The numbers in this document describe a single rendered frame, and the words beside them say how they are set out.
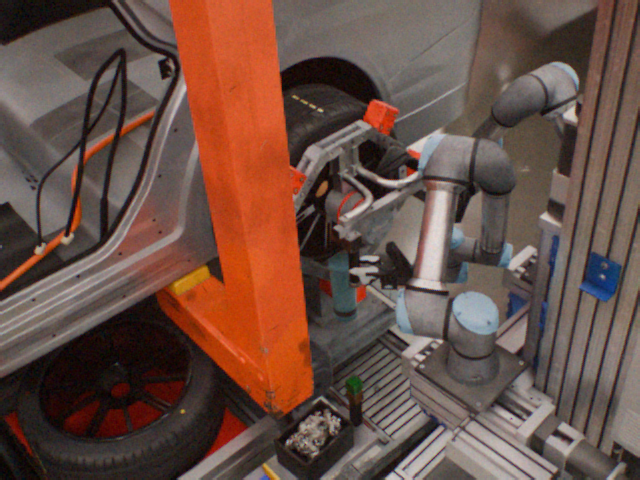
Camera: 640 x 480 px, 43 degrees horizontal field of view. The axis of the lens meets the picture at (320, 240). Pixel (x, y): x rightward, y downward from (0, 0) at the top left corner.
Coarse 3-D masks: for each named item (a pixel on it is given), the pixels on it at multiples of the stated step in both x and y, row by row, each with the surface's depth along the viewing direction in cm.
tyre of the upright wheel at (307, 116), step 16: (288, 96) 266; (304, 96) 265; (320, 96) 265; (336, 96) 267; (352, 96) 275; (288, 112) 259; (304, 112) 257; (320, 112) 257; (336, 112) 258; (352, 112) 262; (288, 128) 255; (304, 128) 253; (320, 128) 255; (336, 128) 260; (288, 144) 251; (304, 144) 254; (384, 192) 294
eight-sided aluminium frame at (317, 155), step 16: (352, 128) 259; (368, 128) 258; (320, 144) 253; (336, 144) 252; (352, 144) 257; (384, 144) 267; (400, 144) 273; (304, 160) 252; (320, 160) 249; (400, 176) 282; (304, 192) 252; (400, 208) 291; (304, 272) 271; (320, 272) 277
